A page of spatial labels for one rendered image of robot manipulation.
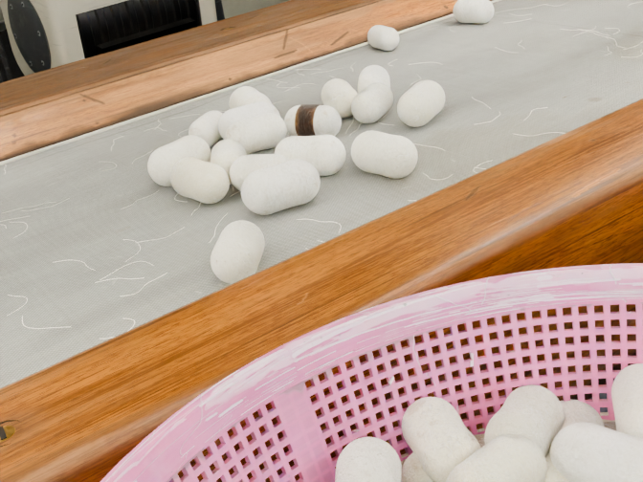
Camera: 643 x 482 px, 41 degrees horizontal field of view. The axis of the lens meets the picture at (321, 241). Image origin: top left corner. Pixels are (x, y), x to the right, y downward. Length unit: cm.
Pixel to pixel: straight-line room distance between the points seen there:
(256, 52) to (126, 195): 22
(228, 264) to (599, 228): 14
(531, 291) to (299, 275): 8
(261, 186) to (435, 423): 18
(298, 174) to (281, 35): 29
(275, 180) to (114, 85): 24
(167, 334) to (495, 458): 11
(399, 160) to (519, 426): 19
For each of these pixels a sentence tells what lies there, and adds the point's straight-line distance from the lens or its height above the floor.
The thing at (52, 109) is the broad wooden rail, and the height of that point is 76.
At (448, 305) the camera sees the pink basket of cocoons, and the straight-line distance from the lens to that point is 27.
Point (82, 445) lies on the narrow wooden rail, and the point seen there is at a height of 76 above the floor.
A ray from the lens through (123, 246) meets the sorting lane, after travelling 42.
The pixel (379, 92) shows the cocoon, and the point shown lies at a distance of 51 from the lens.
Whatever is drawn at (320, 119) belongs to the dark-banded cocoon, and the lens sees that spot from 49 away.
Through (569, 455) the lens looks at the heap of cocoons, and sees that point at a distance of 25.
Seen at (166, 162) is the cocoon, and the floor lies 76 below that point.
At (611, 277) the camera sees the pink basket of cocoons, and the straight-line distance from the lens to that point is 28.
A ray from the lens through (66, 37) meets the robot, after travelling 105.
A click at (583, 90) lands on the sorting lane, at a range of 54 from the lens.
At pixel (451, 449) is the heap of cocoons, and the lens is 25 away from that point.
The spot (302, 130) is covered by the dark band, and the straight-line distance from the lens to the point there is 49.
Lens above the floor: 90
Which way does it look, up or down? 26 degrees down
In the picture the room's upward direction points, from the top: 9 degrees counter-clockwise
